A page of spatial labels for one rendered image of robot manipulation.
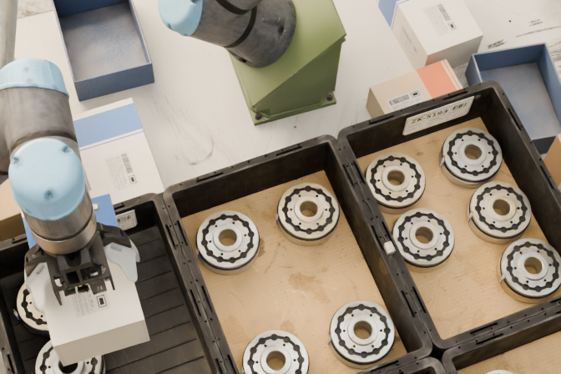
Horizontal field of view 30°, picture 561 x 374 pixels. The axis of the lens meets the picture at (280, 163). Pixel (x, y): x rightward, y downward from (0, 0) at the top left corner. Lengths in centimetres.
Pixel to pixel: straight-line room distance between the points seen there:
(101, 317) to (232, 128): 70
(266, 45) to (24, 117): 78
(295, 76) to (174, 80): 28
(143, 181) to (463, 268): 57
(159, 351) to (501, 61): 88
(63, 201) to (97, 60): 98
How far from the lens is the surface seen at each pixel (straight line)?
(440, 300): 173
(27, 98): 117
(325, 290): 171
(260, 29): 184
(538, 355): 174
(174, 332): 169
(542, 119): 206
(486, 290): 175
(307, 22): 187
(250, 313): 169
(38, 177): 110
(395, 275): 162
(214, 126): 198
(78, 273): 125
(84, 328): 138
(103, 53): 208
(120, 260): 136
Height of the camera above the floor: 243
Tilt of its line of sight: 63 degrees down
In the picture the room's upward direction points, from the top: 4 degrees clockwise
